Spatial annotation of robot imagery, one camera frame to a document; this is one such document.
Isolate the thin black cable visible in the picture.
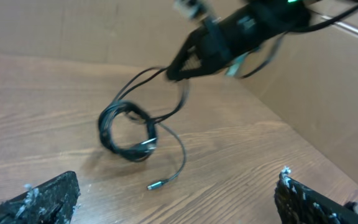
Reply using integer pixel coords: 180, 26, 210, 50
112, 66, 190, 191

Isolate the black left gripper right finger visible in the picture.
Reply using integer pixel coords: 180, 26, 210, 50
274, 167, 358, 224

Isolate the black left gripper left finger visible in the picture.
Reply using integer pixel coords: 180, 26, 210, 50
0, 170, 80, 224

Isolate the right camera black cable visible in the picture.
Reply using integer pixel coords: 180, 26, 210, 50
239, 0, 358, 79

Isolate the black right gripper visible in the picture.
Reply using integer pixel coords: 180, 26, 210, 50
166, 0, 311, 81

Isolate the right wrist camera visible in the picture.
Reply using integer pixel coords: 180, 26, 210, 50
173, 0, 211, 20

